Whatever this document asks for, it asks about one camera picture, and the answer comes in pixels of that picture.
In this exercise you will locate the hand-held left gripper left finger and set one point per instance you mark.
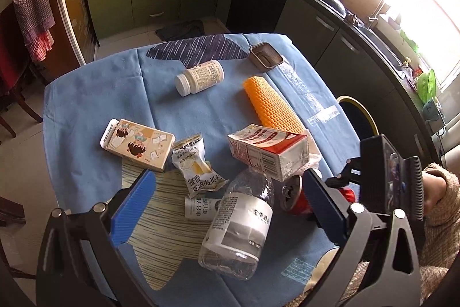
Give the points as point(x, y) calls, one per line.
point(132, 211)

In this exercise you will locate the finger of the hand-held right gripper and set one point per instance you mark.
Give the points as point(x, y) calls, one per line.
point(341, 174)

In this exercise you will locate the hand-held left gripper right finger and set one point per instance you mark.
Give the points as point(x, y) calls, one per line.
point(323, 208)

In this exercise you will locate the red drink can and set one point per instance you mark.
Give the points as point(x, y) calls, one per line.
point(301, 203)

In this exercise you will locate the yellow rimmed trash bin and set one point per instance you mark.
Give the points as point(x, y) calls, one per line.
point(354, 123)

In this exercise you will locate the illustrated cardboard box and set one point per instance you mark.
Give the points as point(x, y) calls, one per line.
point(138, 145)

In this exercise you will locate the white blue printed packet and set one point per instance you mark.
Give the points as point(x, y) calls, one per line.
point(201, 209)

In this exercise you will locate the red white carton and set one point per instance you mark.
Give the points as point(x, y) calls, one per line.
point(269, 152)

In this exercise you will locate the white snack packet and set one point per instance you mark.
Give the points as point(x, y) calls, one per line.
point(196, 166)

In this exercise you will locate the clear plastic water bottle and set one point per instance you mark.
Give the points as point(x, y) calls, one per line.
point(237, 231)

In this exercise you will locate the orange foam net sleeve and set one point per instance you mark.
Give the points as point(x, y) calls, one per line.
point(273, 105)

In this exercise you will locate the small metal tin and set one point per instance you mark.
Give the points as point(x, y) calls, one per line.
point(266, 57)

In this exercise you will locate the white pill bottle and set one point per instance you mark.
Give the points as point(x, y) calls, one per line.
point(199, 77)

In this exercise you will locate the person's right forearm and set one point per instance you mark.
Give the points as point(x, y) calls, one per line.
point(447, 220)

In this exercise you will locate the person's right hand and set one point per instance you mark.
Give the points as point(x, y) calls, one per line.
point(433, 190)

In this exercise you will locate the person's knit sweater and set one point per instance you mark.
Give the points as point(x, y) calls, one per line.
point(359, 283)

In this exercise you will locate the green colander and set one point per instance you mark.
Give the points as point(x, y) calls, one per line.
point(427, 84)

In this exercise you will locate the blue printed tablecloth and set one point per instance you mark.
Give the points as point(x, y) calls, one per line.
point(90, 94)

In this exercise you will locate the steel sink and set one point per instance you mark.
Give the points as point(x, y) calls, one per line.
point(381, 41)

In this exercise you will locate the dark kitchen cabinets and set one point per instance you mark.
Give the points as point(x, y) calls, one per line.
point(323, 37)

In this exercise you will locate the wooden chair red cushion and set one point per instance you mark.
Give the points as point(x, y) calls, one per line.
point(14, 102)

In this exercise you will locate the steel faucet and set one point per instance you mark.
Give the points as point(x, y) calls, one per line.
point(375, 14)

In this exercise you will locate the dark frying pan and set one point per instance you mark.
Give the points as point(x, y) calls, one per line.
point(332, 4)

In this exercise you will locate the dark floor mat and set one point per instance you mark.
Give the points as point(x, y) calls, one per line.
point(181, 30)

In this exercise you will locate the checkered apron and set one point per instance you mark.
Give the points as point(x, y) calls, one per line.
point(32, 5)

